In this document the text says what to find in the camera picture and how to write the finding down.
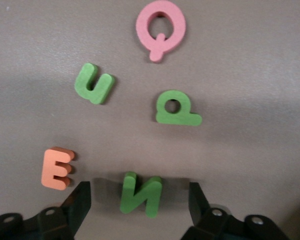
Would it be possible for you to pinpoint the green foam letter P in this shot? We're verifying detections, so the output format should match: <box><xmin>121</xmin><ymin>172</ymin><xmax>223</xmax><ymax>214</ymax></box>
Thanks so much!
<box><xmin>155</xmin><ymin>89</ymin><xmax>203</xmax><ymax>126</ymax></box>

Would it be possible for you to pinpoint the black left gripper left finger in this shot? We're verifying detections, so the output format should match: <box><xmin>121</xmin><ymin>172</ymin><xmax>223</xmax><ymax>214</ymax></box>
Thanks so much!
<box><xmin>0</xmin><ymin>181</ymin><xmax>92</xmax><ymax>240</ymax></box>

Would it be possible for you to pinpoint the green foam letter U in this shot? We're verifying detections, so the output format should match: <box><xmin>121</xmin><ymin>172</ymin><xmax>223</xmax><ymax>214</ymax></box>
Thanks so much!
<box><xmin>74</xmin><ymin>62</ymin><xmax>116</xmax><ymax>105</ymax></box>

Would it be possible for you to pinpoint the green foam letter N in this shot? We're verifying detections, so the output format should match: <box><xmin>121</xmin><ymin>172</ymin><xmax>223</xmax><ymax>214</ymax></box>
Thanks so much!
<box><xmin>119</xmin><ymin>171</ymin><xmax>163</xmax><ymax>219</ymax></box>

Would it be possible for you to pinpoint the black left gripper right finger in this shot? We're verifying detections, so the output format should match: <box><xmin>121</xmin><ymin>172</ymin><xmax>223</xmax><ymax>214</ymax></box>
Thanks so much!
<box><xmin>181</xmin><ymin>181</ymin><xmax>291</xmax><ymax>240</ymax></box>

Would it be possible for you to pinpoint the orange foam letter E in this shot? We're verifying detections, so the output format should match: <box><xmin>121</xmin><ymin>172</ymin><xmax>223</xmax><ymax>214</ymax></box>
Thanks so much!
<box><xmin>40</xmin><ymin>146</ymin><xmax>76</xmax><ymax>191</ymax></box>

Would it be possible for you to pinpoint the brown table cover mat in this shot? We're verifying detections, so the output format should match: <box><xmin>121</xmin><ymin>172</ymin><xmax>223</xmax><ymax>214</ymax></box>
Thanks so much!
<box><xmin>0</xmin><ymin>0</ymin><xmax>300</xmax><ymax>240</ymax></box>

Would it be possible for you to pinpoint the pink foam letter Q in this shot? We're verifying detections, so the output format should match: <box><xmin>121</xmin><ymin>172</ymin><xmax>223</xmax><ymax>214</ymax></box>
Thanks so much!
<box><xmin>135</xmin><ymin>0</ymin><xmax>187</xmax><ymax>63</ymax></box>

